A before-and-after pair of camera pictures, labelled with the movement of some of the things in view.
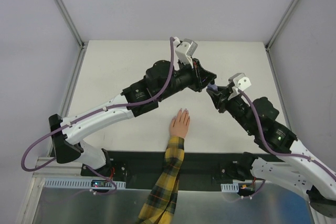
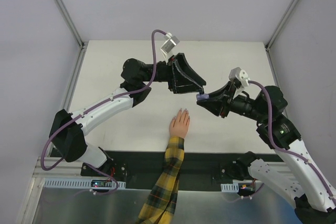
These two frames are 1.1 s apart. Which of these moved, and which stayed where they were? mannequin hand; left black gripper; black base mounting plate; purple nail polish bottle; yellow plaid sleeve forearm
Moved: left black gripper; purple nail polish bottle
Stayed: yellow plaid sleeve forearm; black base mounting plate; mannequin hand
